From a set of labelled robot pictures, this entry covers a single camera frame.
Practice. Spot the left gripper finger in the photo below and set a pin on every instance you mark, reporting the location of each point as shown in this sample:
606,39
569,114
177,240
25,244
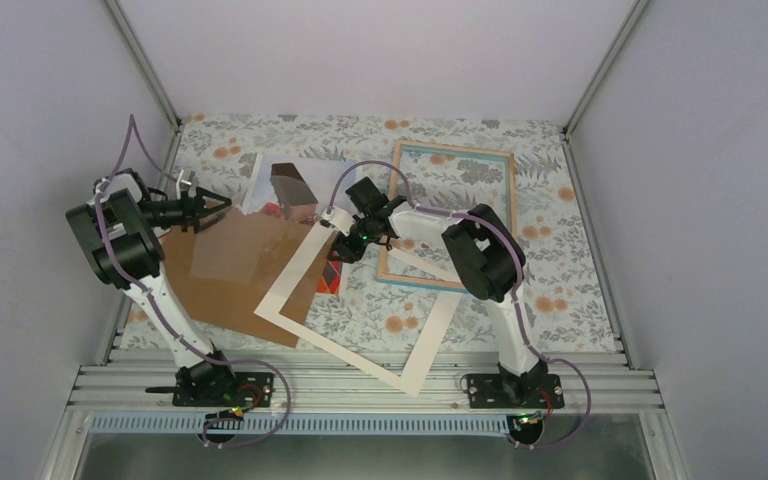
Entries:
211,198
209,221

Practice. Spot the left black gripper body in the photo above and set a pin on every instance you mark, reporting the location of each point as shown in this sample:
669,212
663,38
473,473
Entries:
171,217

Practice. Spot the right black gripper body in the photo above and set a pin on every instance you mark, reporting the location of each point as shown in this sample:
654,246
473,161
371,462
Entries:
373,238

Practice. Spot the teal wooden picture frame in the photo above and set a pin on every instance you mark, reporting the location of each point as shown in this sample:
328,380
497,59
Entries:
510,199

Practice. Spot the brown backing board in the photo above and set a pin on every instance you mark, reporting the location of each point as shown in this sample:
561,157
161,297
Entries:
222,273

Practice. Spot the printed photo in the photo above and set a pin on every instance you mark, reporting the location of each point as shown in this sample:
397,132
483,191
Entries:
285,199

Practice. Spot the cream mat board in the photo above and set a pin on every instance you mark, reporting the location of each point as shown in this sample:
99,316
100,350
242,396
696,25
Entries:
412,377

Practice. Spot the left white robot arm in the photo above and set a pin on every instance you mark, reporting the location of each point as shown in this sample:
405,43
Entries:
118,232

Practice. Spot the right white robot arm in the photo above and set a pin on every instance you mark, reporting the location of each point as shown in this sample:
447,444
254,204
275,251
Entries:
487,260

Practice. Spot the floral tablecloth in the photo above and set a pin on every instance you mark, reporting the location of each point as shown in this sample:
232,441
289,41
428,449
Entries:
563,298

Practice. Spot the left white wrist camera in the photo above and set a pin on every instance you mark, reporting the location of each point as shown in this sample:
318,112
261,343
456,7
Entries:
185,182

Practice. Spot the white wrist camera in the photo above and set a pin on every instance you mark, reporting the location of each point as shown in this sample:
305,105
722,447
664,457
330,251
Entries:
185,182
337,218

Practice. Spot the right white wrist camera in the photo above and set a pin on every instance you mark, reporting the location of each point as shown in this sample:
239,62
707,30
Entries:
337,218

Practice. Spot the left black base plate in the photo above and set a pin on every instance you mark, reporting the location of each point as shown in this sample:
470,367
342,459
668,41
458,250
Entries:
245,390

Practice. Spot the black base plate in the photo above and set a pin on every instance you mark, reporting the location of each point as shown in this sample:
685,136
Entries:
245,390
485,391

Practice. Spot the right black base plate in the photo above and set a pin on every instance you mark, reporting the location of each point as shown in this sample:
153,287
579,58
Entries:
485,391

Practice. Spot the slotted cable duct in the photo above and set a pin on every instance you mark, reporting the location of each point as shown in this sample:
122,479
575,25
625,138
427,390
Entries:
302,424

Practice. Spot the aluminium rail frame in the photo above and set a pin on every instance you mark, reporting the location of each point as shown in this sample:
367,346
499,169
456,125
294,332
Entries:
604,384

